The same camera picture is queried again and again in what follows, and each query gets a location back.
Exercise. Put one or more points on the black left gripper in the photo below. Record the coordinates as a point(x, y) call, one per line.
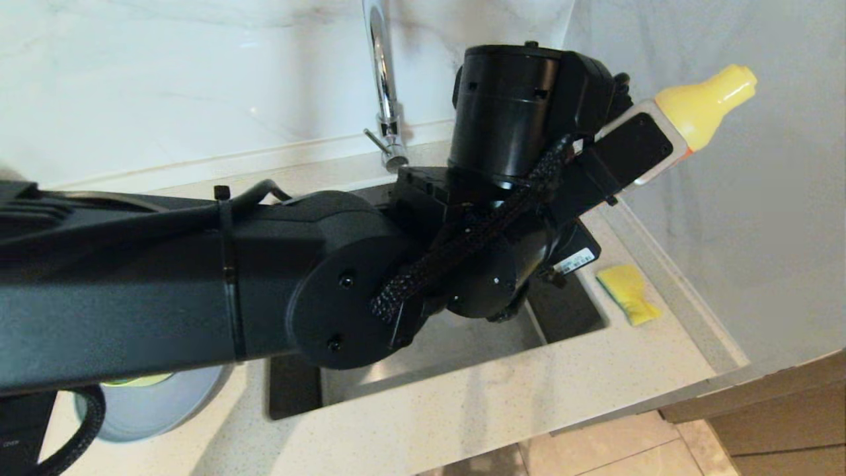
point(588, 86)

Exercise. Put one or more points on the orange dish soap bottle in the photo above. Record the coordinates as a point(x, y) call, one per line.
point(707, 106)

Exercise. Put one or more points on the yellow and green sponge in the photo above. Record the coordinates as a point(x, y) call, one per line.
point(628, 291)

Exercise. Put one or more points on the stainless steel sink basin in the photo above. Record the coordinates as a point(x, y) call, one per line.
point(462, 357)

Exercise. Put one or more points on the chrome kitchen faucet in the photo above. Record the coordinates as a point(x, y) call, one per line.
point(386, 99)

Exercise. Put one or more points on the beige wooden cabinet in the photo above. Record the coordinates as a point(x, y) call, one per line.
point(780, 416)

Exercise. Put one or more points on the blue-grey plate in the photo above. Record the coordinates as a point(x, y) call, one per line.
point(158, 410)

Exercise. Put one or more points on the yellow-green bowl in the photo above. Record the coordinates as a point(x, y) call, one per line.
point(132, 381)

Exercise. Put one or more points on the white framed wrist camera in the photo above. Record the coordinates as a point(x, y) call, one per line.
point(634, 145)

